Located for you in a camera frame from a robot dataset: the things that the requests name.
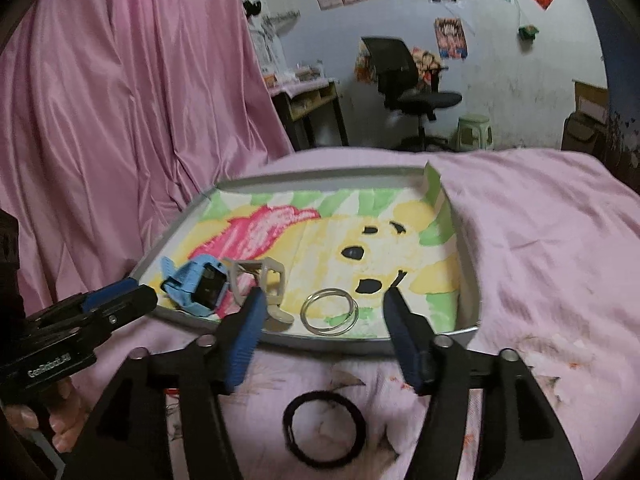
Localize bear print tray liner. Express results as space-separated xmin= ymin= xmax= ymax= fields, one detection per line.
xmin=142 ymin=162 xmax=461 ymax=338

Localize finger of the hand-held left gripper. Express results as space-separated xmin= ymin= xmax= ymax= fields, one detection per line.
xmin=75 ymin=284 xmax=159 ymax=348
xmin=27 ymin=279 xmax=141 ymax=331

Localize green plastic stool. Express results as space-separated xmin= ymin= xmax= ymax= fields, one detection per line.
xmin=456 ymin=114 xmax=495 ymax=152

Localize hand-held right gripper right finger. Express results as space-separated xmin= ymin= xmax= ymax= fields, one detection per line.
xmin=382 ymin=287 xmax=583 ymax=480

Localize blue dotted curtain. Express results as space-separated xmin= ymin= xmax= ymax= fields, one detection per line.
xmin=575 ymin=0 xmax=640 ymax=186

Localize black ring bangle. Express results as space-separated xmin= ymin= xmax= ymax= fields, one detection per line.
xmin=282 ymin=389 xmax=368 ymax=470

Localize cluttered wooden desk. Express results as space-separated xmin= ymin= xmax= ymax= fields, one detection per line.
xmin=265 ymin=77 xmax=351 ymax=152

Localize colourful poster behind chair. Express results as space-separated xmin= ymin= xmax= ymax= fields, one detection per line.
xmin=410 ymin=47 xmax=446 ymax=93

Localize black office chair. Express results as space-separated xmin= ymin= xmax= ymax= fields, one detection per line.
xmin=360 ymin=36 xmax=463 ymax=152

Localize cartoon wall poster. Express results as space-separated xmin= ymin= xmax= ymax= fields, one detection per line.
xmin=434 ymin=17 xmax=469 ymax=61

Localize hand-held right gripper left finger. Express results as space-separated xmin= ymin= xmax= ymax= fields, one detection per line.
xmin=75 ymin=287 xmax=268 ymax=480

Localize silver bangle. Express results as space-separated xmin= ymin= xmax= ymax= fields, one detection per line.
xmin=301 ymin=288 xmax=354 ymax=336
xmin=311 ymin=289 xmax=360 ymax=334

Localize wire wall shelf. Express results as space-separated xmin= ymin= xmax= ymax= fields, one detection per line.
xmin=260 ymin=10 xmax=301 ymax=31

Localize blue smartwatch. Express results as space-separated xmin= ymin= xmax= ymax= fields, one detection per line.
xmin=159 ymin=255 xmax=238 ymax=318

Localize grey cardboard tray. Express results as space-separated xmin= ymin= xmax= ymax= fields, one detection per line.
xmin=127 ymin=162 xmax=483 ymax=357

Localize person's left hand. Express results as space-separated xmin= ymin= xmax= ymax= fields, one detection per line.
xmin=4 ymin=377 xmax=96 ymax=453

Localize pink satin curtain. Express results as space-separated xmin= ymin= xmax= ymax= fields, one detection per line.
xmin=0 ymin=0 xmax=296 ymax=311

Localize dark bag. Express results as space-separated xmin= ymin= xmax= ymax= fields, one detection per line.
xmin=560 ymin=112 xmax=608 ymax=153

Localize pink bedsheet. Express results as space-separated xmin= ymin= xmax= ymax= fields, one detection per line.
xmin=50 ymin=147 xmax=633 ymax=480

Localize brown cardboard box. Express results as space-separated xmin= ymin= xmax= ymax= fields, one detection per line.
xmin=572 ymin=80 xmax=611 ymax=121

